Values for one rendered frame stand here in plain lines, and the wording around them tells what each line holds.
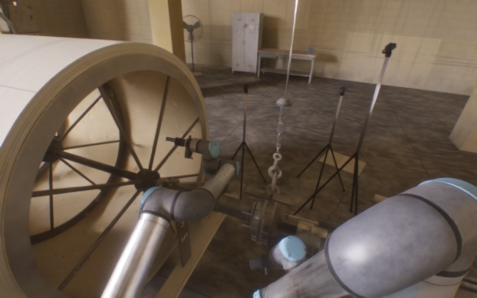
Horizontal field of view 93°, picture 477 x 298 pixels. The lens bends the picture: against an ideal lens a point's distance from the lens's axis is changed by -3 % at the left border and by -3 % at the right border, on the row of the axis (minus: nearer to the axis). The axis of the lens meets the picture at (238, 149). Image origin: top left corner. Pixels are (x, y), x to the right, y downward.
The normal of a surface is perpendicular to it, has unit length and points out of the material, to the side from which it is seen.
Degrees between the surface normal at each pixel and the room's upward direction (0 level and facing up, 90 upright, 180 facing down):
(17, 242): 90
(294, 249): 19
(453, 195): 5
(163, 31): 90
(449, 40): 90
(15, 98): 33
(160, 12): 90
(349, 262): 70
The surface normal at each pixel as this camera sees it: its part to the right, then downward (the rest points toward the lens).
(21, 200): 0.93, 0.20
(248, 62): -0.36, 0.47
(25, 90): -0.16, -0.50
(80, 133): -0.32, 0.09
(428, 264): 0.02, 0.16
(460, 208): 0.20, -0.58
